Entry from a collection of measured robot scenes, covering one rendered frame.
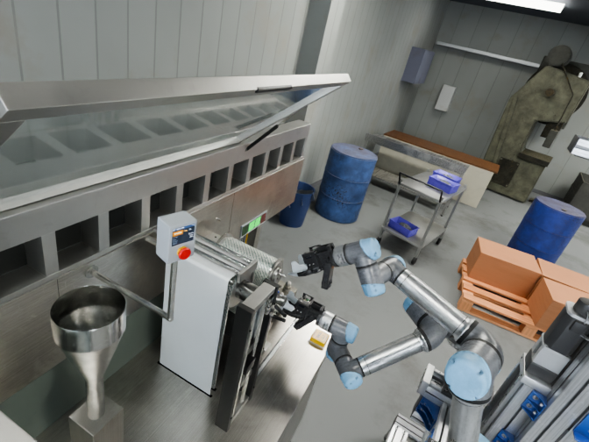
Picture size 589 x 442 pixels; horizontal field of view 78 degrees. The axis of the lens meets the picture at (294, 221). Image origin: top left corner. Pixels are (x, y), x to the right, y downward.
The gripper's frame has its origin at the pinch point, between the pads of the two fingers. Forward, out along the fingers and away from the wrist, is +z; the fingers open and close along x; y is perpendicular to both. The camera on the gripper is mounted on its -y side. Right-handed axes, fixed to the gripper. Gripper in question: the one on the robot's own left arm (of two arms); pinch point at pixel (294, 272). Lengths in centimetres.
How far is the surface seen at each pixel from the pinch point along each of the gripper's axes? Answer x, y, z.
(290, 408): 22, -44, 11
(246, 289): 26.6, 7.7, 0.9
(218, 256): 28.0, 21.3, 4.2
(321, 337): -15.8, -39.3, 12.6
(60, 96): 84, 57, -41
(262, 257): 0.8, 9.4, 10.5
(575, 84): -712, -44, -200
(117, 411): 69, -1, 20
